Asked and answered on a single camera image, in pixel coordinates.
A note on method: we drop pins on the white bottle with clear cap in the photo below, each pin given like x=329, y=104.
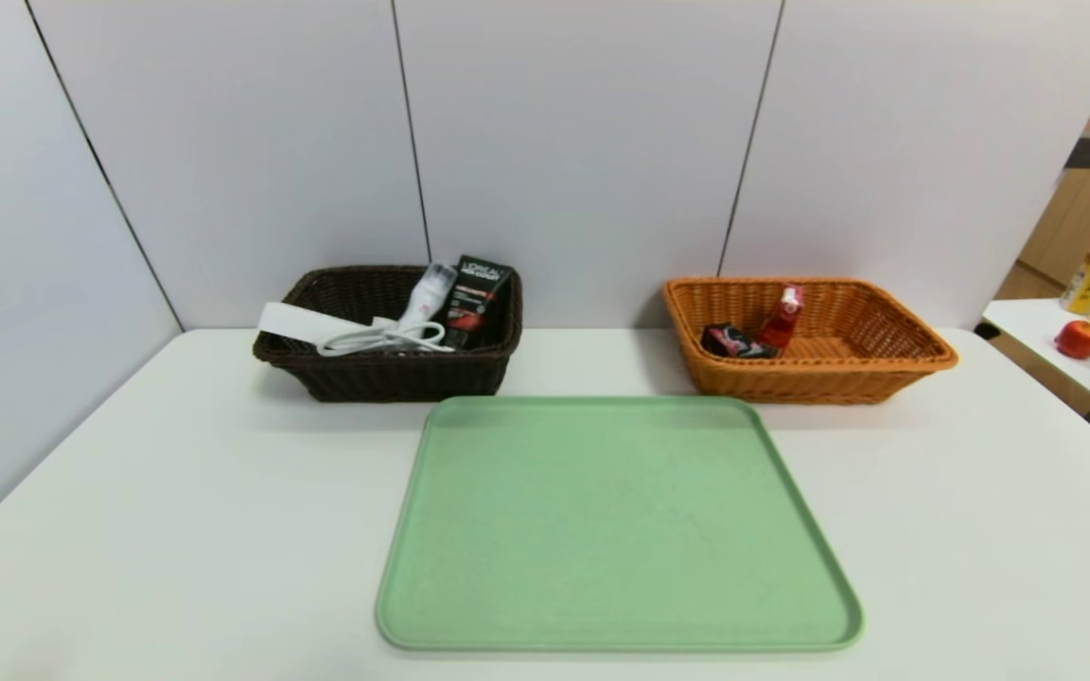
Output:
x=427, y=293

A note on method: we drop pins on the dark brown wicker basket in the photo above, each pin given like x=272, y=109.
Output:
x=394, y=374

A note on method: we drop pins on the red apple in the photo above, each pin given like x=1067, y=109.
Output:
x=1081, y=340

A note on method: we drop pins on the white side table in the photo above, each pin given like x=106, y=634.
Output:
x=1037, y=326

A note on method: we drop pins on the black cosmetic tube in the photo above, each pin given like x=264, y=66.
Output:
x=477, y=298

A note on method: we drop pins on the red snack packet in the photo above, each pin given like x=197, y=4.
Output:
x=782, y=322

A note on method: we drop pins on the light green plastic tray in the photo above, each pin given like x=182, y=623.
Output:
x=616, y=530

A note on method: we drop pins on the wooden cabinet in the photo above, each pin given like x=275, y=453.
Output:
x=1089, y=208

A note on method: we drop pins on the orange wicker basket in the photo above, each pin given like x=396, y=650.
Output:
x=838, y=378

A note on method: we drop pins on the white power strip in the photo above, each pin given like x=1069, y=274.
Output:
x=304, y=326

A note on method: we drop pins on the black pink chewing gum box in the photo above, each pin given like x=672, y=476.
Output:
x=734, y=342

